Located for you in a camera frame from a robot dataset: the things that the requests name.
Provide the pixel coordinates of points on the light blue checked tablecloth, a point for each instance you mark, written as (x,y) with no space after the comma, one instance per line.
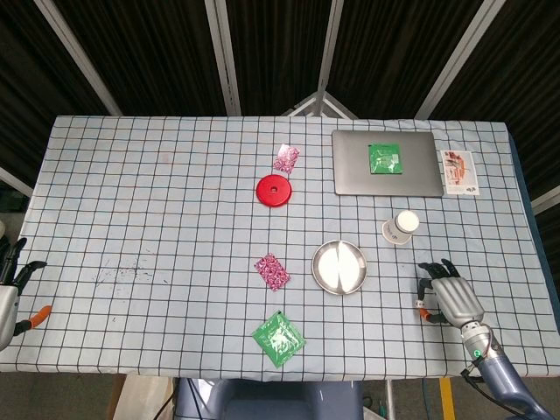
(131,197)

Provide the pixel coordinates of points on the white triangular frame bracket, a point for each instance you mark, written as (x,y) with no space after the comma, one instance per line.
(322,95)

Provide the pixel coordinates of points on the white postcard with red picture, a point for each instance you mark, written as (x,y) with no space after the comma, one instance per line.
(459,172)

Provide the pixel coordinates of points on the round steel plate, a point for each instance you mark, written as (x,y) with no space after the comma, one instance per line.
(339,267)

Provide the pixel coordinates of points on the white metal frame bar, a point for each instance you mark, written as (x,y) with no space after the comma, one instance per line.
(223,57)
(459,59)
(330,44)
(79,57)
(547,199)
(15,181)

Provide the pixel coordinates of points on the grey closed laptop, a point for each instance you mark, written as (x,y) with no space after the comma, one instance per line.
(420,166)

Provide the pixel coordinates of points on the pink patterned packet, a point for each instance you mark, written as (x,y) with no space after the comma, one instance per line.
(272,272)
(287,158)

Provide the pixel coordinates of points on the large green tea packet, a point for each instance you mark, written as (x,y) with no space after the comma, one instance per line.
(278,339)

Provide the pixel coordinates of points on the white paper cup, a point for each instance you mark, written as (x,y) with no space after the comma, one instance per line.
(400,227)

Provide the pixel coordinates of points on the small green tea packet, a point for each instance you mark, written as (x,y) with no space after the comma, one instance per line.
(385,158)

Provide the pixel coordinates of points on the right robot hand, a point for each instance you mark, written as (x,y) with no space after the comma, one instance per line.
(457,299)

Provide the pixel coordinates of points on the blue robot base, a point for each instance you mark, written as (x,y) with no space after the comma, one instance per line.
(271,402)

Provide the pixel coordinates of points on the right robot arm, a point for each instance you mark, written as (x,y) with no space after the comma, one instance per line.
(503,380)

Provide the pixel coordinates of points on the dark blue table cover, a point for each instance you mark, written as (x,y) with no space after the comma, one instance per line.
(524,175)

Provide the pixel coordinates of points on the red round plastic disc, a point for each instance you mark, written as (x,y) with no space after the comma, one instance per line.
(274,191)

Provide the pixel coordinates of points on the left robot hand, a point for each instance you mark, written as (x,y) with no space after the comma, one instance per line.
(8,306)

